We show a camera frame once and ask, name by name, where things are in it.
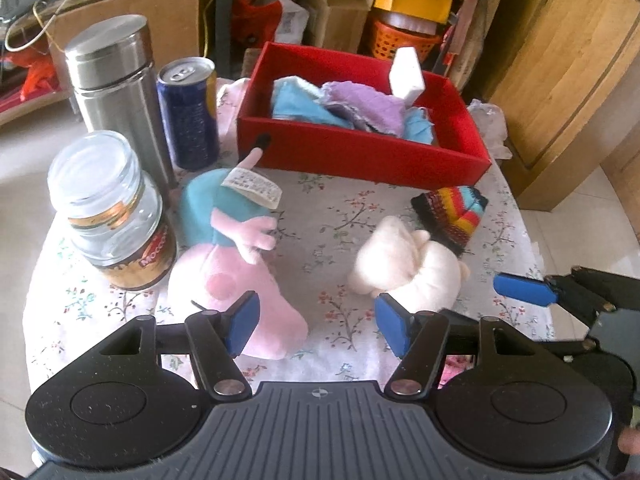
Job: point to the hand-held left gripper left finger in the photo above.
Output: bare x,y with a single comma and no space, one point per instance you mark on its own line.
242,322

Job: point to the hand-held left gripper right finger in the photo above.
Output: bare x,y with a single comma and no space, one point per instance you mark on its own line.
392,325

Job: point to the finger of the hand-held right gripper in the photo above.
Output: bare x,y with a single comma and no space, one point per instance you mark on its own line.
525,289

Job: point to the pink pig plush toy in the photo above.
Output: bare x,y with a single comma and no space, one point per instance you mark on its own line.
225,270

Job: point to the cream plush toy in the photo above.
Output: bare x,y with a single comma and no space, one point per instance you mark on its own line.
400,255

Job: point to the rainbow striped knit hat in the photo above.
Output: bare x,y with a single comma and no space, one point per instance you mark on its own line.
455,215

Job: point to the red cardboard box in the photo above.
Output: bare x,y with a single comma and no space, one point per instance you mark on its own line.
360,160

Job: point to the light blue cloth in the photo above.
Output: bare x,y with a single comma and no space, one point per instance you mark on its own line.
295,102
419,127

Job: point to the purple fleece cloth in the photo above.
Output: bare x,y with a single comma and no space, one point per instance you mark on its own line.
365,105

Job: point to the thick white foam block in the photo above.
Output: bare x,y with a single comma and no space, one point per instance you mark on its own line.
406,75

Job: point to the person's right hand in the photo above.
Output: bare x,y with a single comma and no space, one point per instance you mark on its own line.
630,442

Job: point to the floral tablecloth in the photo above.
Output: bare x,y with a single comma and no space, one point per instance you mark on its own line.
320,225

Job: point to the glass jar with gold label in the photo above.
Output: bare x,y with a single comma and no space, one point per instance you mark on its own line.
115,220

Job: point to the blue and yellow drink can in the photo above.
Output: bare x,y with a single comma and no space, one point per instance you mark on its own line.
190,115

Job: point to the wooden cabinet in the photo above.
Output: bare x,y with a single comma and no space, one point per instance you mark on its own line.
560,75

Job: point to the stainless steel thermos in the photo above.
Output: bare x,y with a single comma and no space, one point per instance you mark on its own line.
115,90

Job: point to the orange plastic basket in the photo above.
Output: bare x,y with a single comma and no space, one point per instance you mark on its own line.
400,42

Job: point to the long red board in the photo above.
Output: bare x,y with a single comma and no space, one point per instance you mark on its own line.
457,15

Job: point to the white printed plastic bag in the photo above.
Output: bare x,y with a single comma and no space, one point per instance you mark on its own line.
292,20

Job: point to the brown cardboard box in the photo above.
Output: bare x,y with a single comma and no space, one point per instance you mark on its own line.
340,20

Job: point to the black metal shelf rack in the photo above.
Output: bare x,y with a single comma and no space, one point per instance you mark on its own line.
225,10

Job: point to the red crumpled bag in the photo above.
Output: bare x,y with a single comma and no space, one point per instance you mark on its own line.
35,75

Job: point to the wooden media stand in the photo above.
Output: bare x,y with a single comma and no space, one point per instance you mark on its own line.
100,5

